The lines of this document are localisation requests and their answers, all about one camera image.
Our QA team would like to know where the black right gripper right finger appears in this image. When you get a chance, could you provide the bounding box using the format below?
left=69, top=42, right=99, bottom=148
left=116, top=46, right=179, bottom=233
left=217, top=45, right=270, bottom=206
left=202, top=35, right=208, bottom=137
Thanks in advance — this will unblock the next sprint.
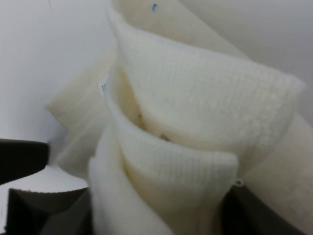
left=221, top=186, right=303, bottom=235

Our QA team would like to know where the white towel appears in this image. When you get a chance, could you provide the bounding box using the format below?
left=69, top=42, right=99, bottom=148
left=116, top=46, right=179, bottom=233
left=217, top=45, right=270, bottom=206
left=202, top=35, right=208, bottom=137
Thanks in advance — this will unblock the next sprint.
left=48, top=0, right=313, bottom=235

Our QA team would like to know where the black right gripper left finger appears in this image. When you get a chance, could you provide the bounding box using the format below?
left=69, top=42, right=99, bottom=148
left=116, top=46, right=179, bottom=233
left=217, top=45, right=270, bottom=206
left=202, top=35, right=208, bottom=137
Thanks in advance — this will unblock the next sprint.
left=6, top=188, right=94, bottom=235

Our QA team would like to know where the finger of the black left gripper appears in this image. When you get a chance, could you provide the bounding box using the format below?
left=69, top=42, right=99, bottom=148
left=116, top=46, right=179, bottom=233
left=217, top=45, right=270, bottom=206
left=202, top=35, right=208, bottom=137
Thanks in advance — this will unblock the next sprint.
left=0, top=139, right=49, bottom=185

